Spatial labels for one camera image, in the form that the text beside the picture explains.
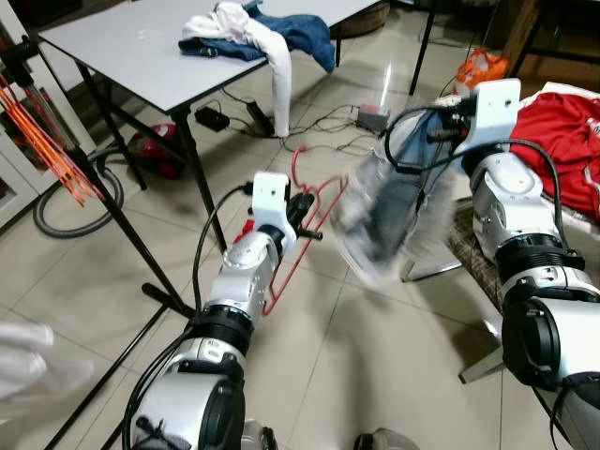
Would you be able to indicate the white jeans black stitching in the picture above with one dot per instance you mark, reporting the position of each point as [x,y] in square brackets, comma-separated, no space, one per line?
[394,202]

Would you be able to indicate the white patterned garment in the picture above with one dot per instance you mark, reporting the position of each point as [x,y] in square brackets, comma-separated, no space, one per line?
[28,361]

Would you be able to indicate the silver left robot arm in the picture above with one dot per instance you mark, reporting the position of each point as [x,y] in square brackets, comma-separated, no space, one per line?
[230,281]

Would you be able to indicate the orange hanger bunch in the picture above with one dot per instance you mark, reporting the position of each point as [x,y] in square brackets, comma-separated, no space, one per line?
[47,141]

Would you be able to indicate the orange printed bag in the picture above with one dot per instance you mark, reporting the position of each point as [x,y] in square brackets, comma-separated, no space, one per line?
[483,70]

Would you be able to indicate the red cloth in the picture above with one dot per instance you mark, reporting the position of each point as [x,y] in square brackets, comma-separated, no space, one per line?
[242,230]

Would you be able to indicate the grey power box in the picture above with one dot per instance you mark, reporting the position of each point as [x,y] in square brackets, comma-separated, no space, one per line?
[372,118]

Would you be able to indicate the black charger brick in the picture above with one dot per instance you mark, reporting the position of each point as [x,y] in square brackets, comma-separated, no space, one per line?
[261,120]

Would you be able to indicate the red sports garment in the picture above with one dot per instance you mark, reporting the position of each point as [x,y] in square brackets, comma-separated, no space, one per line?
[562,141]

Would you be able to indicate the black power adapter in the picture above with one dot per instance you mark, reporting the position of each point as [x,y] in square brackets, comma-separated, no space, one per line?
[214,118]

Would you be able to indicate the brown plaid chair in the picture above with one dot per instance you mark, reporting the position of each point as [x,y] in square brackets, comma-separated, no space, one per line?
[469,253]

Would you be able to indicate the brown round basket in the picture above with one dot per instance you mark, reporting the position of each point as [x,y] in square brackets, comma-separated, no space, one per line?
[361,17]

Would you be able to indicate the white long sleeve garment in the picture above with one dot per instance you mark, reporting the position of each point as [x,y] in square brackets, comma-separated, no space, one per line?
[272,66]

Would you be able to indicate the red vacuum cleaner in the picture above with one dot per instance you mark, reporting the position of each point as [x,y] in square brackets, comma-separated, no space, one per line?
[157,150]

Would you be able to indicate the blue jeans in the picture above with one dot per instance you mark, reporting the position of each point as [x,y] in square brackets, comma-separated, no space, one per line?
[309,33]

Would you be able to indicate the black metal clothes rack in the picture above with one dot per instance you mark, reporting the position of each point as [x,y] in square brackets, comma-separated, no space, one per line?
[132,234]

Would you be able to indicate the white table black legs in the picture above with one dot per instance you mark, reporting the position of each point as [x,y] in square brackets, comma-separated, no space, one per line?
[141,52]

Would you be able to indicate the grey right robot leg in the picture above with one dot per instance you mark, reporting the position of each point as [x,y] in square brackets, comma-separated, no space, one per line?
[384,441]

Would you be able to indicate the white glass door cabinet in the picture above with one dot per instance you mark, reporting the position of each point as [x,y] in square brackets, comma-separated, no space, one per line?
[14,178]

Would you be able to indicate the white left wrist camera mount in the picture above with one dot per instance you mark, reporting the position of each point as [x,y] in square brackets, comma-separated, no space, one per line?
[270,202]

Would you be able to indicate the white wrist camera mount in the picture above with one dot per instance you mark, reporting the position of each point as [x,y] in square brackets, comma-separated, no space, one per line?
[497,108]
[270,202]

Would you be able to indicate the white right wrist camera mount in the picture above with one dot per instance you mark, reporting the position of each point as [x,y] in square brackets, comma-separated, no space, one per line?
[497,108]

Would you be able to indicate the black frame desk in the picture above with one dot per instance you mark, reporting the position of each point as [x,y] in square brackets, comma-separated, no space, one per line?
[562,28]

